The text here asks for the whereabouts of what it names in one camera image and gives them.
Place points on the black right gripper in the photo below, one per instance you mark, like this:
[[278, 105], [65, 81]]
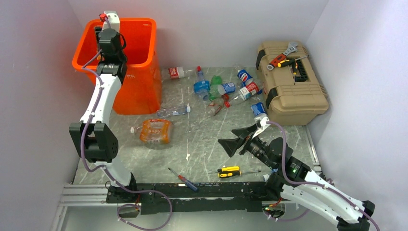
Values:
[[230, 145]]

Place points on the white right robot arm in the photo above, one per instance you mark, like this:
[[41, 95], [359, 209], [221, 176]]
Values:
[[295, 181]]

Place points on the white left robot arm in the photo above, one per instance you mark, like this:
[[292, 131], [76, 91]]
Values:
[[95, 143]]

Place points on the orange plastic bin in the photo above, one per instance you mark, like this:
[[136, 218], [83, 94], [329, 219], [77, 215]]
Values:
[[141, 91]]

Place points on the black yellow screwdriver on table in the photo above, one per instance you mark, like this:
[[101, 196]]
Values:
[[229, 174]]

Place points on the blue label bottle by toolbox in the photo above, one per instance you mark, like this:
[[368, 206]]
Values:
[[258, 109]]

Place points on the green plastic bottle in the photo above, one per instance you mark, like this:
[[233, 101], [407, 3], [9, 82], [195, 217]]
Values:
[[215, 91]]

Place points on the blue label clear bottle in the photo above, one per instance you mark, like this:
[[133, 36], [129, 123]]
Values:
[[226, 88]]

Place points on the red white label bottle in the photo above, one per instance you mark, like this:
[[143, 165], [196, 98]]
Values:
[[244, 93]]

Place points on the blue label crushed bottle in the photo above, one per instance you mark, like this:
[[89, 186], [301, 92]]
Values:
[[201, 86]]

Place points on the pepsi label bottle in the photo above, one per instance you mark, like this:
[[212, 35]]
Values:
[[244, 77]]

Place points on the red blue screwdriver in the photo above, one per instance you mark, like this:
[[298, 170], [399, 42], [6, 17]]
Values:
[[188, 183]]

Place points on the tan plastic toolbox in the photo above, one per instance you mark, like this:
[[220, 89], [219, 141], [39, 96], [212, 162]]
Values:
[[292, 94]]

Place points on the clear bottle white cap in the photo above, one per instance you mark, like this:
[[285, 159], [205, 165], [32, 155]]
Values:
[[173, 111]]

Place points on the crushed orange label bottle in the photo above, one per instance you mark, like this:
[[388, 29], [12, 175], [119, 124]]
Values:
[[153, 132]]

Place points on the yellow black screwdriver on toolbox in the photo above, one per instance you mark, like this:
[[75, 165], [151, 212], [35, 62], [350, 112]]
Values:
[[289, 61]]

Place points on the red label clear bottle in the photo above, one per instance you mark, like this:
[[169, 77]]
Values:
[[179, 72]]

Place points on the silver adjustable wrench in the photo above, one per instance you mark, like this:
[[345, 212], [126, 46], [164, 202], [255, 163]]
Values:
[[292, 47]]

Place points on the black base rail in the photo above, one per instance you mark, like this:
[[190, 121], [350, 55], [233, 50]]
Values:
[[250, 196]]

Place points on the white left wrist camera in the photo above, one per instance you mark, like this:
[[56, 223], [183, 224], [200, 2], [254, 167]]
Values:
[[111, 20]]

